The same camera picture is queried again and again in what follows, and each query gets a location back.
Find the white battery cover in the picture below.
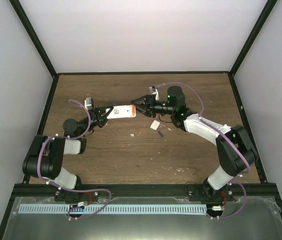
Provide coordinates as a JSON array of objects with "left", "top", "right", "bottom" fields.
[{"left": 150, "top": 120, "right": 161, "bottom": 131}]

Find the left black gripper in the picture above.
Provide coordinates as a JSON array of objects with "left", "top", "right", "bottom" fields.
[{"left": 78, "top": 106, "right": 114, "bottom": 138}]

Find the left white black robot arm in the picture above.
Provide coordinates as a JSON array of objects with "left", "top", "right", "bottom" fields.
[{"left": 22, "top": 106, "right": 114, "bottom": 202}]

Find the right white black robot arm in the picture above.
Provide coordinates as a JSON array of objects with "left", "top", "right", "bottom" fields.
[{"left": 131, "top": 85, "right": 259, "bottom": 202}]

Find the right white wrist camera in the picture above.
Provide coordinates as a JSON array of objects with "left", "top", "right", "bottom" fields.
[{"left": 149, "top": 85, "right": 160, "bottom": 101}]

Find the orange AAA battery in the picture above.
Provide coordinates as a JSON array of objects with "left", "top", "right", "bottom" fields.
[{"left": 132, "top": 105, "right": 136, "bottom": 116}]

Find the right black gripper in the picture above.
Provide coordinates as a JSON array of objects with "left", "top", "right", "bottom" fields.
[{"left": 131, "top": 95, "right": 175, "bottom": 119}]

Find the grey metal front plate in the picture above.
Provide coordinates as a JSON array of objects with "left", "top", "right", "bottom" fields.
[{"left": 3, "top": 196, "right": 282, "bottom": 240}]

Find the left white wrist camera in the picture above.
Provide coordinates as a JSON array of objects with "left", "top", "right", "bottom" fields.
[{"left": 84, "top": 97, "right": 94, "bottom": 110}]

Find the black aluminium frame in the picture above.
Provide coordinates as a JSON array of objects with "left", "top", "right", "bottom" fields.
[{"left": 0, "top": 0, "right": 282, "bottom": 240}]

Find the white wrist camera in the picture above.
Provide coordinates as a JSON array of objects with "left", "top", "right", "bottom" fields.
[
  {"left": 149, "top": 85, "right": 160, "bottom": 101},
  {"left": 84, "top": 97, "right": 94, "bottom": 110}
]

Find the white remote control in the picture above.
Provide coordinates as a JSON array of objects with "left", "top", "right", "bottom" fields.
[{"left": 108, "top": 104, "right": 137, "bottom": 120}]

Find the light blue slotted cable duct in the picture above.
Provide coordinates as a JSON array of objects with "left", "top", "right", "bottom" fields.
[{"left": 17, "top": 203, "right": 207, "bottom": 215}]

